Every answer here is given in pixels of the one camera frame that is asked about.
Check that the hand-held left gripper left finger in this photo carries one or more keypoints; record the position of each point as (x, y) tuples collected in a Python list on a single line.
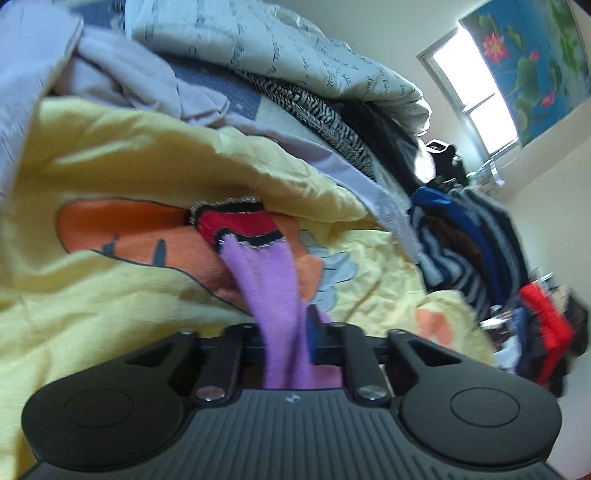
[(229, 355)]

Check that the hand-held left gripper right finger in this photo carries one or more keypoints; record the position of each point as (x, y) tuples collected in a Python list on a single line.
[(317, 339)]

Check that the purple fleece garment red band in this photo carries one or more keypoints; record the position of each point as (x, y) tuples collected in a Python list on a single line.
[(270, 300)]

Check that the pile of folded dark clothes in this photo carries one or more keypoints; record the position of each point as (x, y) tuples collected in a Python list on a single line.
[(496, 240)]

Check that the navy white striped sweater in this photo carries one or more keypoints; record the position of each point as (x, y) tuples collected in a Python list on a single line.
[(443, 267)]

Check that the blue garment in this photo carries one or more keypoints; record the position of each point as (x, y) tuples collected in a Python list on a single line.
[(431, 198)]

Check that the black fuzzy cloth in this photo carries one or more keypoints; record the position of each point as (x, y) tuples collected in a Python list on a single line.
[(392, 138)]

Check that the black white zebra-striped cloth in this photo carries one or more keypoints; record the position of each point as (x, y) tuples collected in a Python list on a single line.
[(318, 115)]

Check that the red puffer jacket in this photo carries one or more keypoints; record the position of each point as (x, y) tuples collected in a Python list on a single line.
[(545, 314)]

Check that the yellow printed bed sheet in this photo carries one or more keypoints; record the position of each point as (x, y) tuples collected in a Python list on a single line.
[(115, 152)]

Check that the blue grey patterned cloth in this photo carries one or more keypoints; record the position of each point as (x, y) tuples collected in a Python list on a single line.
[(221, 90)]

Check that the window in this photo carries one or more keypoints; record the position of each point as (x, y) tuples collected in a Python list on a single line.
[(475, 87)]

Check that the white quilt with script print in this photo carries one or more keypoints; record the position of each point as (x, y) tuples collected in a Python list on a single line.
[(286, 41)]

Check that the lavender grey sheet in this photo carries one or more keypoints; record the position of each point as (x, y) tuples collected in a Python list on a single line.
[(134, 69)]

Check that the floral window blind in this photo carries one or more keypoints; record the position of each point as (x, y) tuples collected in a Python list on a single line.
[(535, 69)]

